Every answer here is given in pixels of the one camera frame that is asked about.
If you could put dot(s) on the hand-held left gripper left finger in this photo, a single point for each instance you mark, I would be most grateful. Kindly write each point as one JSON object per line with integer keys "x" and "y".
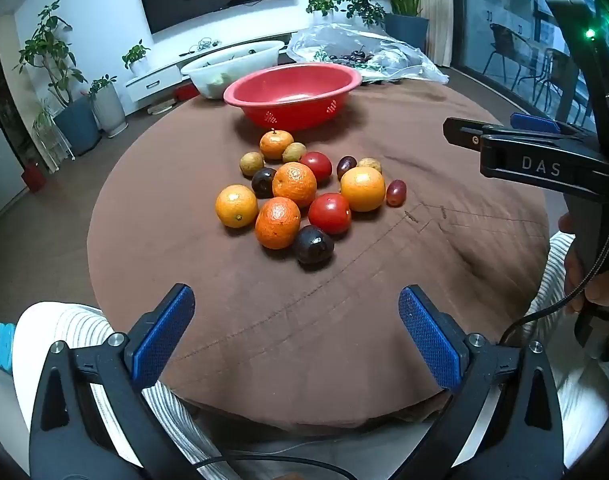
{"x": 167, "y": 330}

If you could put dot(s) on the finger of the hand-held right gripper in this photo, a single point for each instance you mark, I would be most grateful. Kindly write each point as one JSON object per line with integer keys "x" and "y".
{"x": 534, "y": 122}
{"x": 459, "y": 130}

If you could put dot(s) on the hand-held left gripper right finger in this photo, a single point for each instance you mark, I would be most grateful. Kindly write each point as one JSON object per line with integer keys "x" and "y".
{"x": 429, "y": 335}

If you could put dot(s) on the red grape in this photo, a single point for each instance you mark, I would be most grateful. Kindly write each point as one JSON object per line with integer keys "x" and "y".
{"x": 396, "y": 193}

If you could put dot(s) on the tan longan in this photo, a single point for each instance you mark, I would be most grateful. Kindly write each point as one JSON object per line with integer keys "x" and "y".
{"x": 370, "y": 164}
{"x": 295, "y": 153}
{"x": 251, "y": 164}

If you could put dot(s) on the smooth orange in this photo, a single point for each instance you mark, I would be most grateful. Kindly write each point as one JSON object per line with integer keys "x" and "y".
{"x": 236, "y": 206}
{"x": 363, "y": 189}

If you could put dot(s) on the dark purple grape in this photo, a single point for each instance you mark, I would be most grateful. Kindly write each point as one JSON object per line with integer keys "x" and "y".
{"x": 346, "y": 166}

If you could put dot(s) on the red tomato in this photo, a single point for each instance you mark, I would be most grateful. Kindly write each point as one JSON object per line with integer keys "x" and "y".
{"x": 318, "y": 165}
{"x": 330, "y": 213}

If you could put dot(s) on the dark purple plum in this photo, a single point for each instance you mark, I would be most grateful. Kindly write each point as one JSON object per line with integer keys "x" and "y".
{"x": 313, "y": 245}
{"x": 262, "y": 183}

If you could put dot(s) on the bumpy orange mandarin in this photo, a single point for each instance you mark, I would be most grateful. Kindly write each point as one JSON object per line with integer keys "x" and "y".
{"x": 294, "y": 185}
{"x": 278, "y": 223}

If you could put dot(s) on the red plastic basin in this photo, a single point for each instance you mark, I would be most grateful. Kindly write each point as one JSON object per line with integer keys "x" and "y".
{"x": 284, "y": 110}

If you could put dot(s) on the small stemmed mandarin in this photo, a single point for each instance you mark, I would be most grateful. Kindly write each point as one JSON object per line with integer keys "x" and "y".
{"x": 277, "y": 145}

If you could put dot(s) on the person's right hand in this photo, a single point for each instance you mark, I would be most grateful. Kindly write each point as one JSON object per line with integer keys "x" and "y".
{"x": 604, "y": 292}

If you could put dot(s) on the dark outdoor chair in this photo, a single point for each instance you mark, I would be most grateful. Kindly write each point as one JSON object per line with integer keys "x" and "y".
{"x": 554, "y": 70}
{"x": 504, "y": 45}

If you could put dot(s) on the clear plastic bag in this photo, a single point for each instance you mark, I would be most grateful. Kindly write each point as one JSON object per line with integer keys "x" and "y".
{"x": 414, "y": 67}

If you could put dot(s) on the big-leaf plant in blue pot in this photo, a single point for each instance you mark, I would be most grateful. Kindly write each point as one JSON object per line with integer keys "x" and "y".
{"x": 407, "y": 30}

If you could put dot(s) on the brown tablecloth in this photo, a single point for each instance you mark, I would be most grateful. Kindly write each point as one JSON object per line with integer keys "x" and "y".
{"x": 284, "y": 335}

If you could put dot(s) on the beige curtain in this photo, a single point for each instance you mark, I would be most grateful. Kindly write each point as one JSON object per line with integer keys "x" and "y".
{"x": 437, "y": 10}

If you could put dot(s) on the pile of dark cherries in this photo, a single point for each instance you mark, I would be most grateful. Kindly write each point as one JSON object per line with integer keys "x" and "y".
{"x": 357, "y": 56}

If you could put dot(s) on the bushy plant in tall white pot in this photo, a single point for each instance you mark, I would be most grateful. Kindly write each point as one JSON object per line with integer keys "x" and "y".
{"x": 364, "y": 10}

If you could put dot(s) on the blue bone-shaped object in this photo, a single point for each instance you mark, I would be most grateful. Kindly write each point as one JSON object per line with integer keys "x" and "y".
{"x": 4, "y": 345}

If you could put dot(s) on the small plant in white pot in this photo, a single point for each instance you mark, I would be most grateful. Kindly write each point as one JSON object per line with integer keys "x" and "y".
{"x": 137, "y": 57}
{"x": 324, "y": 4}

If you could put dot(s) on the red bin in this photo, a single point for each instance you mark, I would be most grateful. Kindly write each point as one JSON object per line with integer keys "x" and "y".
{"x": 34, "y": 177}

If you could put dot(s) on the tall plant in grey-blue pot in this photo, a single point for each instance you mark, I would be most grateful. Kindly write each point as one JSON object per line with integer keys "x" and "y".
{"x": 77, "y": 125}

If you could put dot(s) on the plant in white ribbed pot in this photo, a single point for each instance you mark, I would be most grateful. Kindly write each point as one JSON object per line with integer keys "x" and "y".
{"x": 109, "y": 110}

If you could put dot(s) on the thin plant on white stand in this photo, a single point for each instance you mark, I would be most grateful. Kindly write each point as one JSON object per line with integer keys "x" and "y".
{"x": 49, "y": 135}

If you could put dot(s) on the green leafy vegetables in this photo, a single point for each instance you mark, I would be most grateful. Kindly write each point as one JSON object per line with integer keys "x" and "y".
{"x": 219, "y": 80}

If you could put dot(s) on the white television cabinet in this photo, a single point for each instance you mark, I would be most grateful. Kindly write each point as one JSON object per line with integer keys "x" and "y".
{"x": 152, "y": 80}

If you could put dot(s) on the white plastic basin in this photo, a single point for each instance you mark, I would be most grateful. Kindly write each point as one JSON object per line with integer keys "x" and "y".
{"x": 204, "y": 80}

